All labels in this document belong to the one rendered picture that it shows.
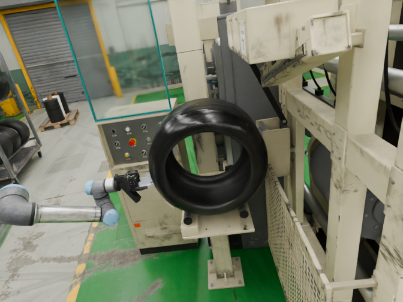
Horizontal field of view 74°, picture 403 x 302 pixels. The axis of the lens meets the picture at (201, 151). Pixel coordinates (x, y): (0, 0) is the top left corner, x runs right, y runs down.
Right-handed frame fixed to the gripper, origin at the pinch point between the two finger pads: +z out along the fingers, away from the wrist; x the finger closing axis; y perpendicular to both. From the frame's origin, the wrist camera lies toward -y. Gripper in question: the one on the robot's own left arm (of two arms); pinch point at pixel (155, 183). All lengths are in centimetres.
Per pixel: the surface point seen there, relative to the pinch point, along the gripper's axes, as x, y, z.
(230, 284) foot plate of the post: 22, -106, 30
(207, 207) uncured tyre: -11.4, -9.8, 24.8
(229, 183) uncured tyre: 13.3, -13.5, 37.3
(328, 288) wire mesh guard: -60, -8, 61
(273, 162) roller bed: 20, -7, 64
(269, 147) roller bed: 20, 3, 62
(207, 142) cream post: 26.4, 7.8, 28.0
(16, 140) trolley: 273, -52, -282
